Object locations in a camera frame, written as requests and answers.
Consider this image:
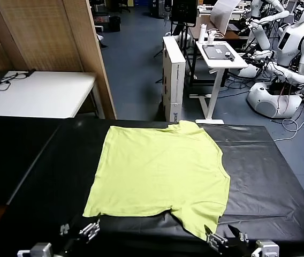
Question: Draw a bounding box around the black side table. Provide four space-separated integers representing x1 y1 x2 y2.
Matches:
0 115 62 206

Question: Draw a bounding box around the white humanoid robot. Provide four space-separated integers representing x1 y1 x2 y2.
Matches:
248 0 291 51
237 0 304 90

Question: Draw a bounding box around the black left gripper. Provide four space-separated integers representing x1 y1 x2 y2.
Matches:
55 218 101 257

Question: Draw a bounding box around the brown desk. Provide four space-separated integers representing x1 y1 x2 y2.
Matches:
188 14 252 41

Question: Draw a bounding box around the black table cover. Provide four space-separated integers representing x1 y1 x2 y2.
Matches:
6 119 304 257

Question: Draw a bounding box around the grey laptop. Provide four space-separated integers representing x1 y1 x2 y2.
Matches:
202 44 235 59

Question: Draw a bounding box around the tall white cardboard box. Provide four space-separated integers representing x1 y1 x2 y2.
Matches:
162 35 187 123

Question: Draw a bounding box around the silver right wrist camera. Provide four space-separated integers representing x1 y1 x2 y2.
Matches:
250 240 280 257

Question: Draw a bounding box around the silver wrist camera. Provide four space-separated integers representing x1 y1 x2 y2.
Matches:
250 240 280 257
17 242 53 257

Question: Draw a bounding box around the white cup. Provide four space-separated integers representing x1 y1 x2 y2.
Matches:
207 29 218 44

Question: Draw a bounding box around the white curved sheet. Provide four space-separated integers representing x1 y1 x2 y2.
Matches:
210 0 240 34

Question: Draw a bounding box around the black monitor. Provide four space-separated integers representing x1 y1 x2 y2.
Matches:
170 0 197 27

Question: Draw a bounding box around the wooden folding screen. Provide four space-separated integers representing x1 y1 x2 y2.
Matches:
0 0 117 120

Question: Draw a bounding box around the white water bottle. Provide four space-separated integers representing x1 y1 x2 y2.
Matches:
197 23 207 43

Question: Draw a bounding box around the black cable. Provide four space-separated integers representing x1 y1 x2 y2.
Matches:
0 69 36 92

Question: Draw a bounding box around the black tripod stand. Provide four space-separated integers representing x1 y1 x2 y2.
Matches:
154 23 195 58

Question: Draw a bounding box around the yellow-green t-shirt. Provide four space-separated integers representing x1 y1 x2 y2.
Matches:
82 120 231 241

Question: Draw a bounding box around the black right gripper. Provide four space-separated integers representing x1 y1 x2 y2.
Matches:
204 224 257 257

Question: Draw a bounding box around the white folding table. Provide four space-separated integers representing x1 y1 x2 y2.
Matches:
0 70 106 120

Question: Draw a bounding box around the white floor cable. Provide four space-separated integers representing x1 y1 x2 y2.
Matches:
271 116 304 142

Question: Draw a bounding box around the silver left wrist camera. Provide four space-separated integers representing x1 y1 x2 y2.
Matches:
17 242 53 257

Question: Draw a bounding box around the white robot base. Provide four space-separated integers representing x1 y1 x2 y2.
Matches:
246 81 302 119

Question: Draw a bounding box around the white standing desk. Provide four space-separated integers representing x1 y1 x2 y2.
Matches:
188 40 249 124

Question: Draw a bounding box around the black trash bin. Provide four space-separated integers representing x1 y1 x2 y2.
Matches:
108 15 121 32

